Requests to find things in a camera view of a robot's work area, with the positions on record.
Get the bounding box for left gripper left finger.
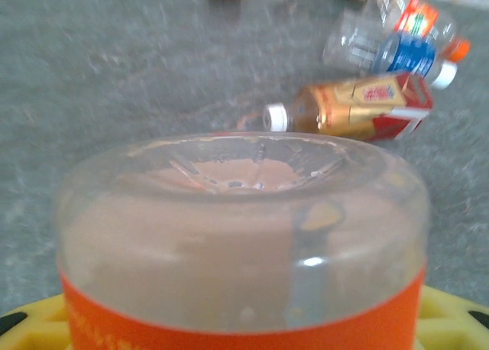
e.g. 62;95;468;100
0;293;73;350

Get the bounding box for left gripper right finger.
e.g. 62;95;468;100
414;284;489;350

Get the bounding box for orange label number five bottle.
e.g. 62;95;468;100
53;131;431;350

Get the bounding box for gold red label tea bottle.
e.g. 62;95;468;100
262;71;436;143

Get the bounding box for blue label water bottle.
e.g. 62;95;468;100
322;11;458;90

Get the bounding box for orange label orange cap bottle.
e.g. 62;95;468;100
362;0;471;63

